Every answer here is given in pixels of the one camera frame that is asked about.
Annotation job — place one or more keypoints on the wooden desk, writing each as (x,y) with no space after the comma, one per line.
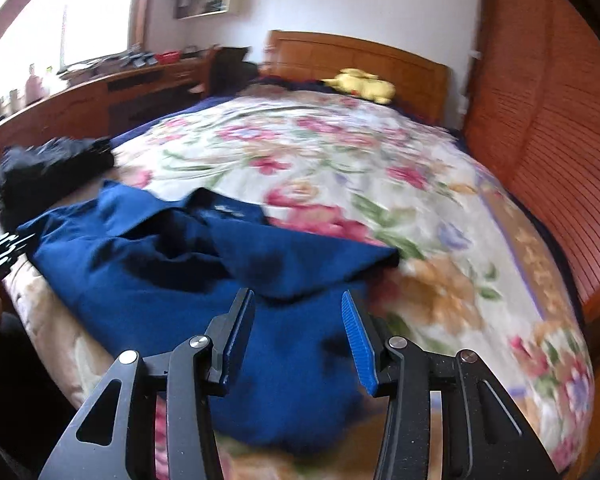
(110,105)

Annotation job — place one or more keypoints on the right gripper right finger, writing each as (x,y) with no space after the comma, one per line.
(484,433)

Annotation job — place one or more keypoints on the navy blue suit jacket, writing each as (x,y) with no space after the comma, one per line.
(145,274)

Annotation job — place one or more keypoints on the red basket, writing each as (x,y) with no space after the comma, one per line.
(168,57)

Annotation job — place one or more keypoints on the wooden louvered wardrobe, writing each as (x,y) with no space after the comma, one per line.
(534,121)

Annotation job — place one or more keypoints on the black folded garment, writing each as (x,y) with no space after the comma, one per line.
(33,179)

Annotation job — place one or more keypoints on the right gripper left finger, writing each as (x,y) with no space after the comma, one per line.
(113,434)

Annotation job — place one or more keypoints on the yellow plush toy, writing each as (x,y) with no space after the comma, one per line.
(363,85)

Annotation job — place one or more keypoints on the floral bed blanket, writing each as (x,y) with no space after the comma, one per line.
(473,271)

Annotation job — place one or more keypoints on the wooden chair with black cloth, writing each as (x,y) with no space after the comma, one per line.
(230,72)

